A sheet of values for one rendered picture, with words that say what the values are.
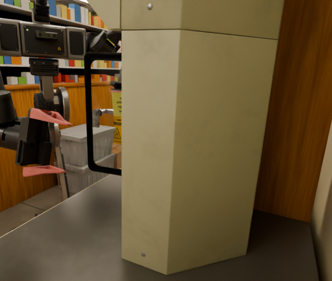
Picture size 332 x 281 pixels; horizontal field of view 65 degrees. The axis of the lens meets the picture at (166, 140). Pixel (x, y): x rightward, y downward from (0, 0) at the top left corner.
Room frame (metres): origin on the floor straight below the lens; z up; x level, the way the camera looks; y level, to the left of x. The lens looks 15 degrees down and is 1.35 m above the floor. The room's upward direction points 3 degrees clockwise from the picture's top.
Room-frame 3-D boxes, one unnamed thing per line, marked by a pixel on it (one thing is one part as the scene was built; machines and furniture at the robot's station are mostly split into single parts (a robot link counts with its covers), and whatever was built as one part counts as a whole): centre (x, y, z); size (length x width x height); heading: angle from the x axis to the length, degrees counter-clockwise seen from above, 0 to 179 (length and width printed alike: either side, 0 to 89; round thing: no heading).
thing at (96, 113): (0.84, 0.23, 1.18); 0.02 x 0.02 x 0.06; 74
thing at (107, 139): (0.82, 0.12, 1.19); 0.30 x 0.01 x 0.40; 74
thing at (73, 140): (2.82, 0.90, 0.49); 0.60 x 0.42 x 0.33; 157
